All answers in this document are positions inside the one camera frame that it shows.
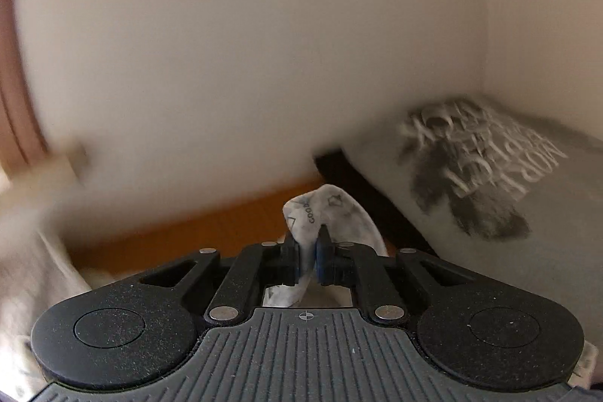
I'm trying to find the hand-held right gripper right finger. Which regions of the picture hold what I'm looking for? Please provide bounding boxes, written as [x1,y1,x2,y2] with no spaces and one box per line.
[315,225,465,324]

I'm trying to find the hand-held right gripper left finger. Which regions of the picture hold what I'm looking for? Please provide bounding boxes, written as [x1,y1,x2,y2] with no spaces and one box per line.
[139,239,302,324]

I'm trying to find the white patterned garment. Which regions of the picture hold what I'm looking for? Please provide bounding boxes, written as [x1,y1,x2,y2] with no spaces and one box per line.
[0,184,597,402]

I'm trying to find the grey printed pillow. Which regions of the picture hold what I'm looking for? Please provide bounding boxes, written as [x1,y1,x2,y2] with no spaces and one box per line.
[313,96,603,347]

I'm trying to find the beige window sill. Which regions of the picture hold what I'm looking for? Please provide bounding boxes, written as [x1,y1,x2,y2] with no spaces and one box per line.
[0,142,89,196]

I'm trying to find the brown wooden window trim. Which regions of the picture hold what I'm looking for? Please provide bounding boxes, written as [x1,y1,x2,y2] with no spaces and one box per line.
[0,0,54,170]

